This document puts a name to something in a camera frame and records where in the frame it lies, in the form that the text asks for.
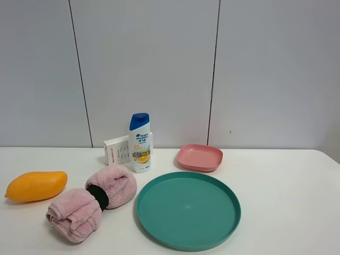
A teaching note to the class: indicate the white blue shampoo bottle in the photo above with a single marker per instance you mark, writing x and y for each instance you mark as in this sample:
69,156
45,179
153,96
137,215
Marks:
139,127

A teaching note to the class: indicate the pink square plate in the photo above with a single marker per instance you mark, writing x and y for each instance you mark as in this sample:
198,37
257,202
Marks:
198,157

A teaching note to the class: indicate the white cardboard box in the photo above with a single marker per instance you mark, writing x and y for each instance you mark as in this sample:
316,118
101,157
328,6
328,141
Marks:
117,150

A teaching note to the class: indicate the large green round plate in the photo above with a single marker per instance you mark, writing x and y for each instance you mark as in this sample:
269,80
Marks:
188,211

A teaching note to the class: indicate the black hair band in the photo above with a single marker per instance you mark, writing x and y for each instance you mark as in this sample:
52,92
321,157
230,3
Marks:
100,195

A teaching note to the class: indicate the pink rolled towel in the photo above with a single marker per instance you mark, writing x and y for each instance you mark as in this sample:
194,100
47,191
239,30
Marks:
76,213

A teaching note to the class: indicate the orange mango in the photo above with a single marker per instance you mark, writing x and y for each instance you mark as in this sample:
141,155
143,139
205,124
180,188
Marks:
36,186

